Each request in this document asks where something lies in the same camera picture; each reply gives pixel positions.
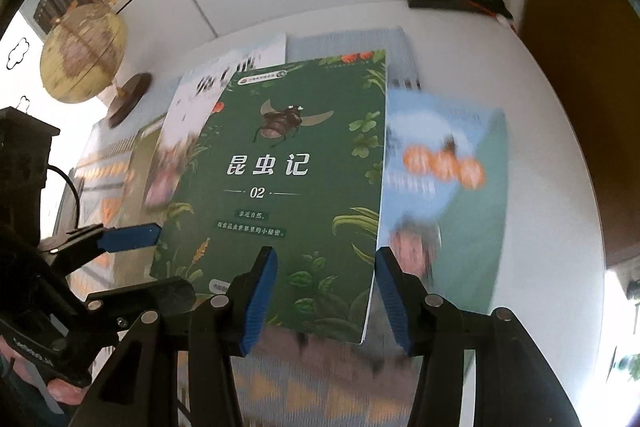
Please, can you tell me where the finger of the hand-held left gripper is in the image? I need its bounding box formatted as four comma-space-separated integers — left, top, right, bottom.
37, 222, 163, 268
82, 277, 197, 345

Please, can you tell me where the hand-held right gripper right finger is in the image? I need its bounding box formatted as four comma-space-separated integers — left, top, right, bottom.
375, 246, 583, 427

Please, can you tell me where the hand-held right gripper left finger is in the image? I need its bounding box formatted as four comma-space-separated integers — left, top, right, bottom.
87, 246, 279, 427

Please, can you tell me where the light blue book with two men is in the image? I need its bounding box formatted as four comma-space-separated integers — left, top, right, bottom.
377, 89, 510, 314

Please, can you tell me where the green book with beetle picture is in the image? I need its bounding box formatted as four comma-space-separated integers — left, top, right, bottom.
150, 49, 390, 345

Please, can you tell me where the white book with grass picture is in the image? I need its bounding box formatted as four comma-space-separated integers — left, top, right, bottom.
144, 32, 288, 210

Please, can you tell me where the patterned blue and orange mat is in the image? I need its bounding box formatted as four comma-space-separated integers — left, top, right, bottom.
55, 26, 501, 427

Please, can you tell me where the yellow desk globe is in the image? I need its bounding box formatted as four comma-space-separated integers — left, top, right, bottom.
40, 2, 153, 128

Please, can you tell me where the small potted green plant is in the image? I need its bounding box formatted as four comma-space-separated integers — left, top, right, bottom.
617, 347, 640, 383

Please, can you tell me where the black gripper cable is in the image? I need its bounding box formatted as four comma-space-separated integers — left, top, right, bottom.
45, 166, 83, 233

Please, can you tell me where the black cloud wall sticker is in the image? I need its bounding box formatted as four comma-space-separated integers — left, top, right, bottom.
7, 38, 32, 70

